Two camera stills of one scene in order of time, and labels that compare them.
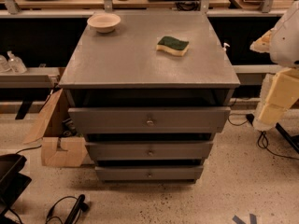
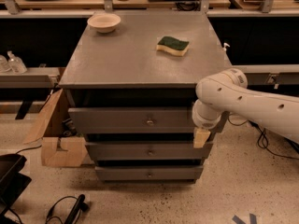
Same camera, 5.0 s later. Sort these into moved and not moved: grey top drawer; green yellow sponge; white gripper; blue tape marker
Moved: white gripper
Not moved: blue tape marker; green yellow sponge; grey top drawer
